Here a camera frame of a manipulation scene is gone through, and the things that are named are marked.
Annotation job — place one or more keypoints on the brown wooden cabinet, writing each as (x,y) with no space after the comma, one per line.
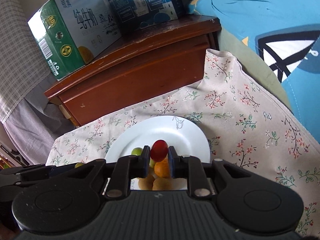
(154,61)

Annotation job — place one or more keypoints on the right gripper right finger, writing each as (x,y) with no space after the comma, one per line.
(191,169)

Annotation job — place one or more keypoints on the blue shark plush pillow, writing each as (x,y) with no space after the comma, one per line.
(285,35)

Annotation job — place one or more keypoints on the white floral plate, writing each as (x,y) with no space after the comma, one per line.
(186,137)

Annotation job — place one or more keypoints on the blue milk carton box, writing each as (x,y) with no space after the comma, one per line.
(134,15)

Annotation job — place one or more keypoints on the green milk carton box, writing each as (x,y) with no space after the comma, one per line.
(71,33)

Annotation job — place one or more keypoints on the floral tablecloth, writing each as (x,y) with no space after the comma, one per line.
(243,123)

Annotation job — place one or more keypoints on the green grey cushion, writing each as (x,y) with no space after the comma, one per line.
(252,63)

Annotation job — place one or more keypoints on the checked grey curtain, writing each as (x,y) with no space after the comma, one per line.
(32,122)

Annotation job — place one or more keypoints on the orange mandarin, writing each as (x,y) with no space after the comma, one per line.
(162,169)

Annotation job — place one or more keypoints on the brown longan fruit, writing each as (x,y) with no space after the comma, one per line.
(162,184)
(146,183)

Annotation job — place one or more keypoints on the cardboard box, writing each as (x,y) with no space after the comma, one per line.
(66,113)

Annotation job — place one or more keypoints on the green jujube fruit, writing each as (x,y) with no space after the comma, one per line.
(78,165)
(137,151)
(152,163)

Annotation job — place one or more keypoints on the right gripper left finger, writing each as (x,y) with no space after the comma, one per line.
(124,170)

